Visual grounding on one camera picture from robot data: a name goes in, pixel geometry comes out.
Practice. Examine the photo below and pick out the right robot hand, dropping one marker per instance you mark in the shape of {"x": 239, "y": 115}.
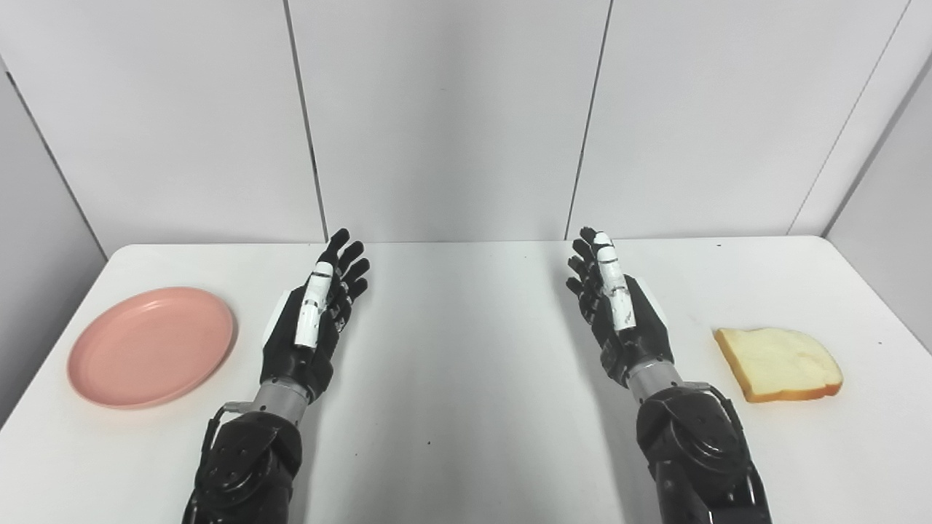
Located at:
{"x": 619, "y": 313}

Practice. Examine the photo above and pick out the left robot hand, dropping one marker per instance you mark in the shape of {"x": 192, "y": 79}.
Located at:
{"x": 314, "y": 320}

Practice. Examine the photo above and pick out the pink round plate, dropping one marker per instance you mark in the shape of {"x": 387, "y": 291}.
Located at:
{"x": 151, "y": 346}

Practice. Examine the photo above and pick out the slice of white bread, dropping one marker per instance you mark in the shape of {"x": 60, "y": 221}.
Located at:
{"x": 779, "y": 362}

